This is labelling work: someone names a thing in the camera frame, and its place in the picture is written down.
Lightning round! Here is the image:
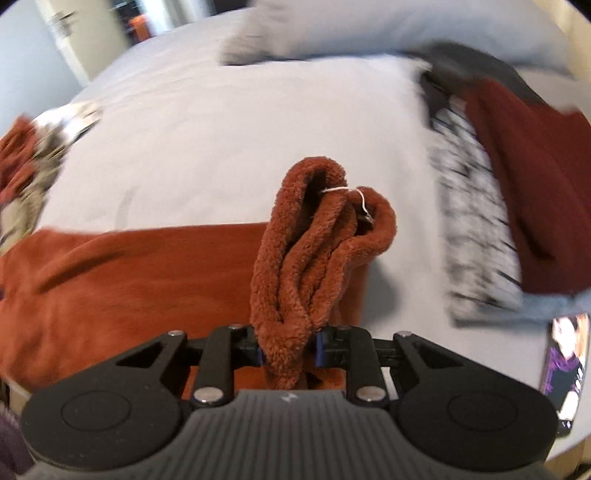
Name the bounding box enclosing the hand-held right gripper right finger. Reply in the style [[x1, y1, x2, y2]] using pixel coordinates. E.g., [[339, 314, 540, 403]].
[[316, 326, 476, 409]]

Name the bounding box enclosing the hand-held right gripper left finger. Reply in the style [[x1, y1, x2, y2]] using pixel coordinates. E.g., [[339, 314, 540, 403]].
[[106, 325, 265, 409]]

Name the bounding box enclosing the orange fleece towel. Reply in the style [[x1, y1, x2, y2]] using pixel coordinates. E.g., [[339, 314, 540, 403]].
[[0, 157, 398, 402]]

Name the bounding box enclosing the grey patterned garment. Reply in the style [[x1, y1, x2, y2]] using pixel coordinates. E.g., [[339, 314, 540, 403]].
[[424, 104, 591, 326]]

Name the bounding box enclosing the bed with grey sheet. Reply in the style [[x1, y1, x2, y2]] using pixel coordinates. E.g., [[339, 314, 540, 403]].
[[0, 9, 591, 462]]

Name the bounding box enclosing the smartphone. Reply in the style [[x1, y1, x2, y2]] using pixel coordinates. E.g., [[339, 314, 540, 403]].
[[538, 314, 591, 437]]

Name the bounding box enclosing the beige striped garment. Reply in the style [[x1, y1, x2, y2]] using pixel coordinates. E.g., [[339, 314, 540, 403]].
[[0, 127, 68, 257]]

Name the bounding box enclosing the dark red garment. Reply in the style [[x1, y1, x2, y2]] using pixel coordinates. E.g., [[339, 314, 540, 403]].
[[462, 78, 591, 296]]

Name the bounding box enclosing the white garment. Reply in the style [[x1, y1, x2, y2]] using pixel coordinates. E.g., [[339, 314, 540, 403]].
[[32, 100, 103, 153]]

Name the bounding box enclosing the rust terry garment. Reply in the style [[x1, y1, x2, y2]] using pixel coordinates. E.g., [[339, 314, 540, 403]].
[[0, 117, 40, 206]]

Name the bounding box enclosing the black garment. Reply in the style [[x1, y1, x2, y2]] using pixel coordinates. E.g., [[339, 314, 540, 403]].
[[416, 41, 548, 127]]

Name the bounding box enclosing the large grey pillow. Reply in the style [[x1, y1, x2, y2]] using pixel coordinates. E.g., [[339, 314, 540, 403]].
[[221, 0, 568, 70]]

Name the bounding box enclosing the cream room door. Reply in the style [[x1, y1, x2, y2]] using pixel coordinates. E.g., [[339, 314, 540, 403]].
[[36, 0, 131, 88]]

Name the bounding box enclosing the black door handle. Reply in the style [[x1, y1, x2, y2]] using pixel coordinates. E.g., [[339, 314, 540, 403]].
[[47, 13, 78, 32]]

